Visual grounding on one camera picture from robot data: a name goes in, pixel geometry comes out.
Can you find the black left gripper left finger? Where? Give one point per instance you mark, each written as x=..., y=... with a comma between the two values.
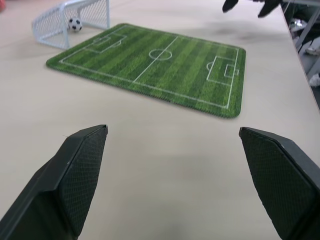
x=50, y=190

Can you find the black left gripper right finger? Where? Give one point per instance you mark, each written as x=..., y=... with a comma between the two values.
x=282, y=185

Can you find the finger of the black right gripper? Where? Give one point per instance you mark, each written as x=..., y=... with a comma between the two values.
x=269, y=7
x=229, y=6

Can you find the green soccer field mat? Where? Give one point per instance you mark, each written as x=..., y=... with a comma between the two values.
x=155, y=67

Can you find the black and white soccer ball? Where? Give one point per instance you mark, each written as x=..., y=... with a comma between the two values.
x=75, y=24

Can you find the white mesh soccer goal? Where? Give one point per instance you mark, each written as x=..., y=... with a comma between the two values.
x=52, y=25

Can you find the white shoe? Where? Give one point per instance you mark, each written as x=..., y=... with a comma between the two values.
x=315, y=80
x=313, y=50

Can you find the grey metal frame leg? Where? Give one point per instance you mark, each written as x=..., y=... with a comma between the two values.
x=306, y=32

